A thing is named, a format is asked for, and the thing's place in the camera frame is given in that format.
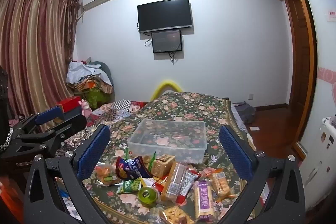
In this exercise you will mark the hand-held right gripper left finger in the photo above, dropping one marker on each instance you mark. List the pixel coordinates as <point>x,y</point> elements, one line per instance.
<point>93,153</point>

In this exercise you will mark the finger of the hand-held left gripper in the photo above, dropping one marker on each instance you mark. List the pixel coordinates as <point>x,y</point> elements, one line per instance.
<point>50,115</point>
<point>71,125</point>

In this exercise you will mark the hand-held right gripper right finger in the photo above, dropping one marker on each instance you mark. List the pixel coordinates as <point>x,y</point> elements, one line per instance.
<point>235,153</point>

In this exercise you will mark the clear packet orange snacks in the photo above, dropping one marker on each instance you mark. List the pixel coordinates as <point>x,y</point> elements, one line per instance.
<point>106,174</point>

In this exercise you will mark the orange cracker packet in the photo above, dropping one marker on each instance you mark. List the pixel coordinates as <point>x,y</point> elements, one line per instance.
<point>220,183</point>

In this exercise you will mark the blue snack bag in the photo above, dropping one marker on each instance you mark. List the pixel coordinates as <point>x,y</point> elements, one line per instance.
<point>131,167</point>

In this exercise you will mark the clear plastic container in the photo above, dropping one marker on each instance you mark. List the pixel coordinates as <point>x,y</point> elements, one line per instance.
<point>139,145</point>

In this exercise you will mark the red snack bag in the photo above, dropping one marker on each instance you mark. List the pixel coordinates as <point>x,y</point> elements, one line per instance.
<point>187,182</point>

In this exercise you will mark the long clear biscuit pack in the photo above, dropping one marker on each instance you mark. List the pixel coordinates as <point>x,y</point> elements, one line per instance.
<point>174,182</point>

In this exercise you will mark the green jelly cup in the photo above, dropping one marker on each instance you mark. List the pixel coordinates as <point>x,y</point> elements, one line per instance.
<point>147,197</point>

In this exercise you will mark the square cracker pack brown print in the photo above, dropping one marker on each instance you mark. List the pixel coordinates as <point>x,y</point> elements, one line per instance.
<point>164,162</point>

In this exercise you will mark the dark grey box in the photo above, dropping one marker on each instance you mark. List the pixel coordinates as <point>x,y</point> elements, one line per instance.
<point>74,110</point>

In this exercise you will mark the red box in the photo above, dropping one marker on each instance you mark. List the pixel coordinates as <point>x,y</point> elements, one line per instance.
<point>68,103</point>

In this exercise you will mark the pink plush toy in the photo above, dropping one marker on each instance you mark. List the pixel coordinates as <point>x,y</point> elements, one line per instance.
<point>85,108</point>

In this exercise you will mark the pink floral cloth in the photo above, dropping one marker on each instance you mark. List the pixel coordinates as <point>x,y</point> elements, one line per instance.
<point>14,122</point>

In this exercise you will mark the white paper sheet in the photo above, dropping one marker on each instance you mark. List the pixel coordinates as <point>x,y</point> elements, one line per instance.
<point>254,128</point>

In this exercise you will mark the grey bag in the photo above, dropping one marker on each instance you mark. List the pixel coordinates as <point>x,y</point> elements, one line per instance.
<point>246,112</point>

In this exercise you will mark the patchwork cloth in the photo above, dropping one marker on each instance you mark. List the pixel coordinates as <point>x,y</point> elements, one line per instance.
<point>115,111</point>

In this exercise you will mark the green pea packet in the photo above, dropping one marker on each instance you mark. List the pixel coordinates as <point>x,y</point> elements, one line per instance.
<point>128,186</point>

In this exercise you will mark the pile of clothes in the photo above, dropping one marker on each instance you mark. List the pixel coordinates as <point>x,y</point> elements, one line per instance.
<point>84,74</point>

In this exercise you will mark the purple label rice cracker pack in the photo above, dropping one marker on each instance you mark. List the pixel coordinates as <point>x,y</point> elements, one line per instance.
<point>203,200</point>

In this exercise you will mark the floral blanket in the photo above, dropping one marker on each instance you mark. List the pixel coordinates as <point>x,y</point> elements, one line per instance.
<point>183,108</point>

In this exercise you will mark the striped curtain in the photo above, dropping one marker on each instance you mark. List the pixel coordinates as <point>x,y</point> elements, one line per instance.
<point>34,43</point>

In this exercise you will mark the white cabinet with stickers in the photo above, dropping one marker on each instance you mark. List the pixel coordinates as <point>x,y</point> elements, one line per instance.
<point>320,161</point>

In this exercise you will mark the clear packet fried sticks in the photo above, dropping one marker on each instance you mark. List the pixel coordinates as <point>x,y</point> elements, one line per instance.
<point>174,216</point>

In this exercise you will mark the yellow foam arch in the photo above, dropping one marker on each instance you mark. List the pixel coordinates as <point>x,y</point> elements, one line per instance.
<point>168,81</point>

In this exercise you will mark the small black monitor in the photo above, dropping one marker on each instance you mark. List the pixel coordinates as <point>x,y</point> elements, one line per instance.
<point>166,40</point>

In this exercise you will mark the wall power outlet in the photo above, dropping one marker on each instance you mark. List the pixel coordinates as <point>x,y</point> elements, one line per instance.
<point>251,96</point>

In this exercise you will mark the wooden door frame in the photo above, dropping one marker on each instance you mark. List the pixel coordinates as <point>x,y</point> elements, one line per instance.
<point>302,56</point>

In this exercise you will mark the pink wall sticker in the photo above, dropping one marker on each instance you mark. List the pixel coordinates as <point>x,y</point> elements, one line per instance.
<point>328,77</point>

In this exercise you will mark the black wall television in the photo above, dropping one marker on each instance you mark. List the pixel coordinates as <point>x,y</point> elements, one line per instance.
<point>164,14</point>

